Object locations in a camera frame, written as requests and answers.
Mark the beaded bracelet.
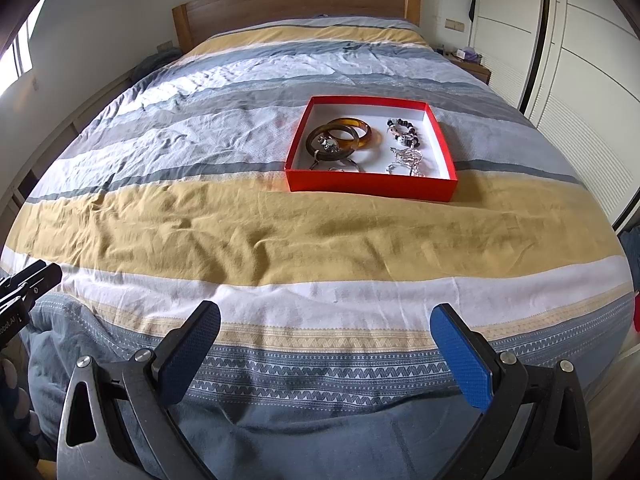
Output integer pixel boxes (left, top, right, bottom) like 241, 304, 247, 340
386, 117, 424, 148

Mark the wooden nightstand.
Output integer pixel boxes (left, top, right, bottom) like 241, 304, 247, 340
445, 55, 492, 86

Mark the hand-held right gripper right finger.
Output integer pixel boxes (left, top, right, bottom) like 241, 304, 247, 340
430, 302, 593, 480

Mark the person's left hand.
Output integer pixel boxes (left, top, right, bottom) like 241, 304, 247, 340
0, 355, 39, 442

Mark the blue cloth pile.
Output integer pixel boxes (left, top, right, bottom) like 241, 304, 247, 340
134, 51, 182, 80

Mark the window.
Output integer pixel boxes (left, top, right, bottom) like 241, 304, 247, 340
0, 22, 34, 93

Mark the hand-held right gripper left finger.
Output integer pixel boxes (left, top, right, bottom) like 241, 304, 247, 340
56, 300, 222, 480

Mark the thin silver bangle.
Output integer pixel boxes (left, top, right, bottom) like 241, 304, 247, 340
309, 156, 352, 171

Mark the striped duvet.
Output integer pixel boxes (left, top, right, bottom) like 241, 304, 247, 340
0, 17, 638, 480

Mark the white wardrobe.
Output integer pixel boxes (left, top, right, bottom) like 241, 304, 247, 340
470, 0, 640, 226

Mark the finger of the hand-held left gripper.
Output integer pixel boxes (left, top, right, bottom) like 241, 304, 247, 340
0, 260, 47, 286
0, 263, 64, 311

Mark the dark brown bangle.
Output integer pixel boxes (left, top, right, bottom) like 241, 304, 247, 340
306, 127, 359, 162

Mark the amber bangle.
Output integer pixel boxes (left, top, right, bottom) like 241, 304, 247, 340
327, 117, 374, 151

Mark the wooden headboard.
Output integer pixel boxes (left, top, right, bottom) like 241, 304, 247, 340
172, 0, 422, 53

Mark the silver chain bracelet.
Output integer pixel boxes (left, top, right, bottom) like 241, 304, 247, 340
386, 146, 427, 178

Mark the red cardboard box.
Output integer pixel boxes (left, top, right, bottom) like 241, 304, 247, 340
285, 95, 458, 203

